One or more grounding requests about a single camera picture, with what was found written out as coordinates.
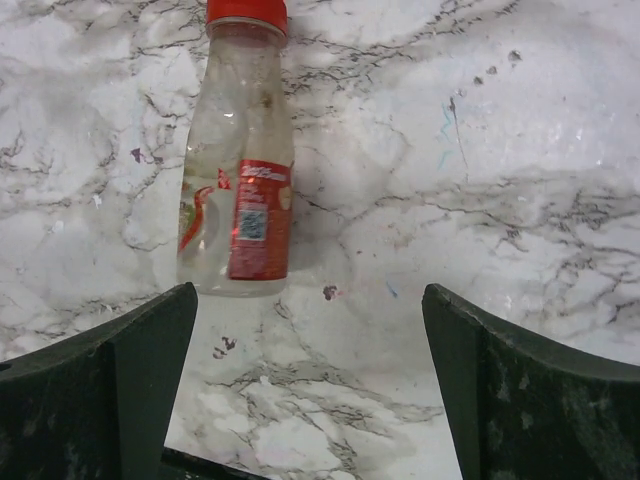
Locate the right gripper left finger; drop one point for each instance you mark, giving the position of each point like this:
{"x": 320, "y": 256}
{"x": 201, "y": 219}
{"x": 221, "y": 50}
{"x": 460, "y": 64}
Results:
{"x": 97, "y": 405}

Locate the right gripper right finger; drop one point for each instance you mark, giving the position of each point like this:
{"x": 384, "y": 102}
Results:
{"x": 523, "y": 406}

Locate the small red label bottle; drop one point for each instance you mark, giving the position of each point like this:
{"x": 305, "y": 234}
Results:
{"x": 236, "y": 204}

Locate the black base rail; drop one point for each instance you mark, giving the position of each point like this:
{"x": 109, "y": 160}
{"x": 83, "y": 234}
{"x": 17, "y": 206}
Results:
{"x": 176, "y": 465}

